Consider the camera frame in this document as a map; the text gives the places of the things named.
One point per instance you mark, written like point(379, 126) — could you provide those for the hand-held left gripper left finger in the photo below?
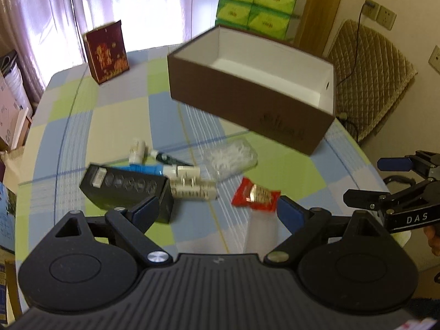
point(146, 213)

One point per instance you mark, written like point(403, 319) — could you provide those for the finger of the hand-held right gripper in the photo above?
point(392, 164)
point(364, 197)

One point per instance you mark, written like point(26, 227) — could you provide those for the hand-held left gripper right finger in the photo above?
point(290, 213)

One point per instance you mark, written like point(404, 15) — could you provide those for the red snack packet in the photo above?
point(254, 196)

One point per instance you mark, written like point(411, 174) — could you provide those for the black product box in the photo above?
point(117, 185)

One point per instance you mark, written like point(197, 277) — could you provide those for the blue white tube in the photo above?
point(151, 170)

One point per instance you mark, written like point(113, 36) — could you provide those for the white plug adapter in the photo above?
point(194, 190)

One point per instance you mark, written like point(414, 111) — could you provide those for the dark green tube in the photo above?
point(170, 160)

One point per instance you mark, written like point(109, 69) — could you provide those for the small white bottle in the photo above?
point(137, 151)

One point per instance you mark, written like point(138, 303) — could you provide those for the clear plastic bag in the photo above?
point(230, 158)

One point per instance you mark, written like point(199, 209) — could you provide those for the brown cardboard storage box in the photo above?
point(240, 92)

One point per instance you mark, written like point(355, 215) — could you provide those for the checked cloth desktop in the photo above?
point(103, 110)

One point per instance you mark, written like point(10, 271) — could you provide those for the person's right hand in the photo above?
point(432, 239)

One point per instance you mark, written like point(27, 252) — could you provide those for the chair with quilted cover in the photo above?
point(371, 75)

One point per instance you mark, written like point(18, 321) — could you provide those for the red gold gift box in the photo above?
point(106, 53)

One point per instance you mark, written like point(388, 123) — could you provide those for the wooden door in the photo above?
point(319, 13)

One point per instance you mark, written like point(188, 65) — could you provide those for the stack of cardboard boxes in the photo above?
point(10, 110)

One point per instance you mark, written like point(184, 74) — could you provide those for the stack of green tissue packs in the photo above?
point(254, 7)

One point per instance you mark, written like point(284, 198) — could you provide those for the sheer pink curtain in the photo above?
point(103, 7)

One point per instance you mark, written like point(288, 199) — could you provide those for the beige wall socket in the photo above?
point(387, 18)
point(435, 60)

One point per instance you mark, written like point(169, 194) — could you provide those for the wall socket with plug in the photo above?
point(372, 8)

